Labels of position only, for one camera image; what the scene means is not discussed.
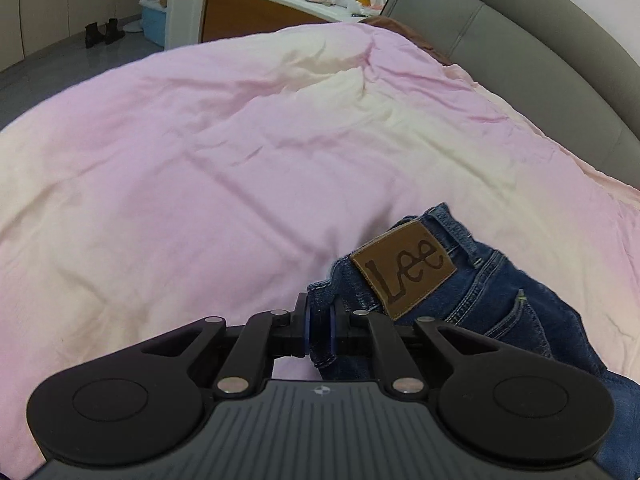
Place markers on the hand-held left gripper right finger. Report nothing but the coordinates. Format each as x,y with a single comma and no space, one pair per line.
332,331

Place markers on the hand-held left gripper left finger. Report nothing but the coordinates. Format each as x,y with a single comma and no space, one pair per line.
303,329

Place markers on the blue denim pants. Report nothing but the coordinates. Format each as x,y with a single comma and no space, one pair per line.
500,300

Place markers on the pink floral duvet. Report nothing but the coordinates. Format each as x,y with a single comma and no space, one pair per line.
200,170

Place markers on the brown pillow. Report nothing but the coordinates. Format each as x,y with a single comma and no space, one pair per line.
400,32

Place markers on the wooden bedside table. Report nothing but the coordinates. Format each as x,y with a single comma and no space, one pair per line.
240,12

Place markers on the grey padded headboard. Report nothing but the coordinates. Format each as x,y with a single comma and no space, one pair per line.
540,55

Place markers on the blue plastic bin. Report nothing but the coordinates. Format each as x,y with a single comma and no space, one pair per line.
152,17

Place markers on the white tall appliance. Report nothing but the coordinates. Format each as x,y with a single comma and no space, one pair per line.
184,0

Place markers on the cream wardrobe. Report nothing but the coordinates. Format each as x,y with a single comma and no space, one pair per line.
55,5

